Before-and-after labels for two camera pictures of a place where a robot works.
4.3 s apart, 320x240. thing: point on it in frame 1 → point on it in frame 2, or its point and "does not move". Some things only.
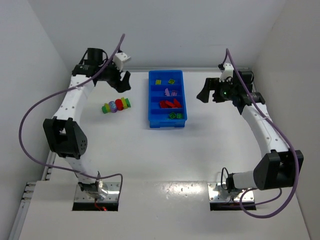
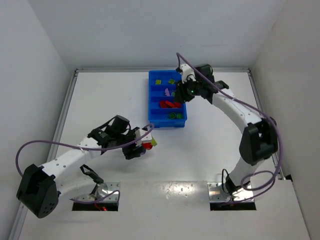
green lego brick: [172, 115] does not move
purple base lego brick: [167, 92] does not move
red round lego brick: [119, 104] → [148, 146]
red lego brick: [163, 104] does not move
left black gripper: [115, 77] → [135, 151]
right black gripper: [215, 90] → [182, 93]
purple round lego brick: [113, 107] → [144, 152]
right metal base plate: [216, 193] does not move
